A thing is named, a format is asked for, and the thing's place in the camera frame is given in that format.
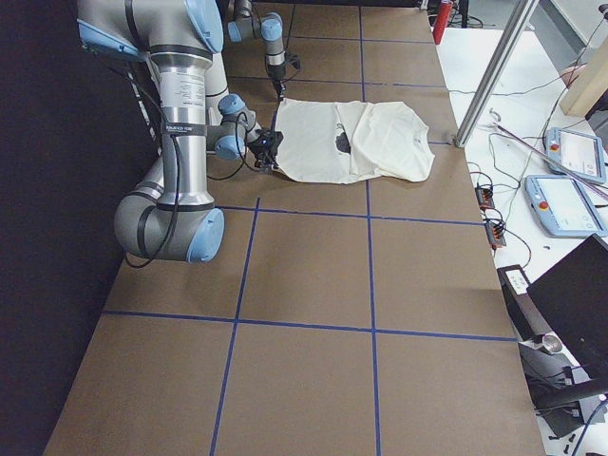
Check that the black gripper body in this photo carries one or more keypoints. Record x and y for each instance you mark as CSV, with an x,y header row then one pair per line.
x,y
276,71
262,150

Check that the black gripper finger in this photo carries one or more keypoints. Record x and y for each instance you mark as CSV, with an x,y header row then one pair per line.
x,y
279,87
265,165

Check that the cream long sleeve shirt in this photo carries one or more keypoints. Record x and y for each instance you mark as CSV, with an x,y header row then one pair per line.
x,y
343,143

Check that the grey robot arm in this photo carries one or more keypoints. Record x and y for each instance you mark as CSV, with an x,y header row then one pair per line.
x,y
171,215
247,24

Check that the red cylinder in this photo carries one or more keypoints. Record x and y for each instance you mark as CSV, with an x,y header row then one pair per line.
x,y
442,17

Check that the orange connector block far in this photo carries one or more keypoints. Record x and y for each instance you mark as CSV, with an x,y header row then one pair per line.
x,y
484,196

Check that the orange connector block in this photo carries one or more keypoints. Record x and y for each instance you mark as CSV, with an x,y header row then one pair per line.
x,y
484,196
495,233

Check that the orange connector block near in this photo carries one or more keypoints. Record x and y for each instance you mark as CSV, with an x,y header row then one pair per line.
x,y
495,233

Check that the teach pendant far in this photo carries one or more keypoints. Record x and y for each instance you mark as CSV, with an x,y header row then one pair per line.
x,y
579,152

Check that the teach pendant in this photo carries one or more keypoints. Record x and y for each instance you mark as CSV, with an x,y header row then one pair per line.
x,y
579,152
563,207

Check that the teach pendant near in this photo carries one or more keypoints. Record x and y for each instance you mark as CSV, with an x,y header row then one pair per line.
x,y
563,207

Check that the black box with label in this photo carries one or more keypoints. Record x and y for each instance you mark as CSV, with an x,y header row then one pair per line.
x,y
522,311

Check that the wooden beam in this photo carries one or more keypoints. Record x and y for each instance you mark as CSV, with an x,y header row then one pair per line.
x,y
589,87

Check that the black laptop monitor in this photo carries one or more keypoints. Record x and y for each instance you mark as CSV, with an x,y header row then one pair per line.
x,y
572,298

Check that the aluminium frame post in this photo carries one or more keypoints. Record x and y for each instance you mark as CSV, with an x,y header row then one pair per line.
x,y
512,32

